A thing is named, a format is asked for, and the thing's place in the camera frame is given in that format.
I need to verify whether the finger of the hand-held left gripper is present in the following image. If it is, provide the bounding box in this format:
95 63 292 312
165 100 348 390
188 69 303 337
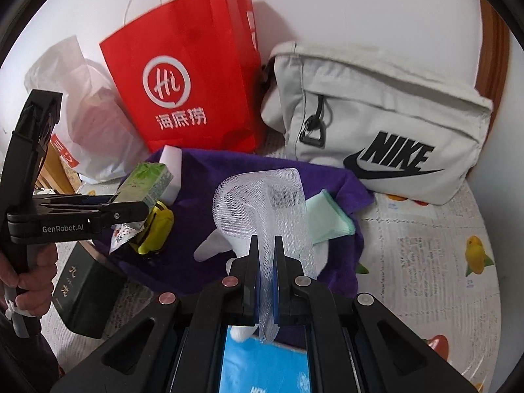
96 202 148 225
35 194 117 209

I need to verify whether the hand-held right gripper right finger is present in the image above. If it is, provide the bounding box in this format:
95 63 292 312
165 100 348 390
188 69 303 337
273 235 492 393

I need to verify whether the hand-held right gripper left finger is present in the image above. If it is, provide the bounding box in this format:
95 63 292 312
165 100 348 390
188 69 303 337
49 235 263 393

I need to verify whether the red and white sachet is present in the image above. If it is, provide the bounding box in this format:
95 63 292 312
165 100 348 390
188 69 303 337
108 221 144 255

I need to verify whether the small green tissue pack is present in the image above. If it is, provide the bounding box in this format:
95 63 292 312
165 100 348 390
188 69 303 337
111 162 173 210

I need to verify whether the yellow black toy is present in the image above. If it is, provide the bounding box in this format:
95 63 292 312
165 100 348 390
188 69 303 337
131 200 176 258

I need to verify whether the white sponge block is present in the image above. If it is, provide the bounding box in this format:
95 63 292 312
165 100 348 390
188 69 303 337
158 145 185 206

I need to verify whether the mint green cloth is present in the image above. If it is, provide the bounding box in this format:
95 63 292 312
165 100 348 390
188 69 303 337
305 189 355 246

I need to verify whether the white foam mesh net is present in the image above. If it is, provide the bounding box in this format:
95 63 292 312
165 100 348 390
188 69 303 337
213 167 318 342

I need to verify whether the person's left forearm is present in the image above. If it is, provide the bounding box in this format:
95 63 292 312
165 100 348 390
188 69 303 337
0 315 63 393

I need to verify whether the person's left hand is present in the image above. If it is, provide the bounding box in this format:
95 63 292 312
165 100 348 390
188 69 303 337
0 246 59 319

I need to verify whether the wooden headboard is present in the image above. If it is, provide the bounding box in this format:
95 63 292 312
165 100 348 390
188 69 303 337
35 143 80 194

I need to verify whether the purple towel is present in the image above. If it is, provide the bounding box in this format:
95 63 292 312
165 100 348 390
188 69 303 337
94 147 375 348

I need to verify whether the white plastic shopping bag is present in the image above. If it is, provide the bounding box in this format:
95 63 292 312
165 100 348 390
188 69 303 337
24 36 150 185

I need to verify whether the blue tissue pack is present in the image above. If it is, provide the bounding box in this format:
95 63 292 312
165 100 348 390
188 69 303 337
215 323 314 393

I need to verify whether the dark tea box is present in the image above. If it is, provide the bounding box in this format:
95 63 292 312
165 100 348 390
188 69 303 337
51 241 127 340

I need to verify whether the red paper bag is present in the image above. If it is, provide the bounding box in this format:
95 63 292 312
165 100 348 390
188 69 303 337
99 0 263 154

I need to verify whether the grey fabric bag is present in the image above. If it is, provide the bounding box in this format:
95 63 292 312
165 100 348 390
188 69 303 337
260 41 494 206

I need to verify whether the wooden door frame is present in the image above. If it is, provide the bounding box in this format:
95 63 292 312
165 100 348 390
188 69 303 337
467 0 512 181

